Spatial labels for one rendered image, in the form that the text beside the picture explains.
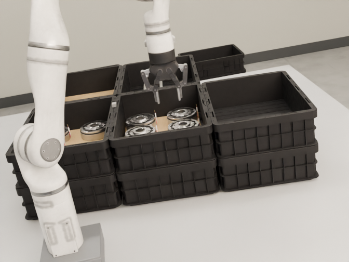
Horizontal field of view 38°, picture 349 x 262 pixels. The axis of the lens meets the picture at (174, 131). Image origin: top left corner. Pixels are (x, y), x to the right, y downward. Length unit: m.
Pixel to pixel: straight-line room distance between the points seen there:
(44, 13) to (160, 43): 0.37
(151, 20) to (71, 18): 3.52
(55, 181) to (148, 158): 0.35
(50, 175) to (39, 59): 0.28
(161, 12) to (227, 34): 3.69
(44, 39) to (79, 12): 3.74
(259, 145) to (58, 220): 0.61
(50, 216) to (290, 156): 0.70
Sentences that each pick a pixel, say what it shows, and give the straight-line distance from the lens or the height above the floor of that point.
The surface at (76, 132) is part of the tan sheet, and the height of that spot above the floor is 0.83.
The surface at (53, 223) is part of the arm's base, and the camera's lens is 1.29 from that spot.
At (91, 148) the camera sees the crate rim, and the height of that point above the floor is 0.92.
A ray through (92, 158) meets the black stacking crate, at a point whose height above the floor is 0.88.
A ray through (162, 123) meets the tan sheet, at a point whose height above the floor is 0.83.
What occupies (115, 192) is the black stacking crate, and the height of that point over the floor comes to 0.76.
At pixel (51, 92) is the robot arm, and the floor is 1.17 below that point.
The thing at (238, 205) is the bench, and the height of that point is 0.70.
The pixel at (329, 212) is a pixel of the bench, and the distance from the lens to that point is 1.46.
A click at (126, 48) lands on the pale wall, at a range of 4.97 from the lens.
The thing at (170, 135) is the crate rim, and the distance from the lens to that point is 1.45.
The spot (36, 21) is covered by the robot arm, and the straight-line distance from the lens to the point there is 1.19.
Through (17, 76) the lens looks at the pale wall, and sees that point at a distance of 5.09.
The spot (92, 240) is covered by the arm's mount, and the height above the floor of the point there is 0.76.
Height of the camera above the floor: 1.50
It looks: 23 degrees down
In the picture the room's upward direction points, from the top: 9 degrees counter-clockwise
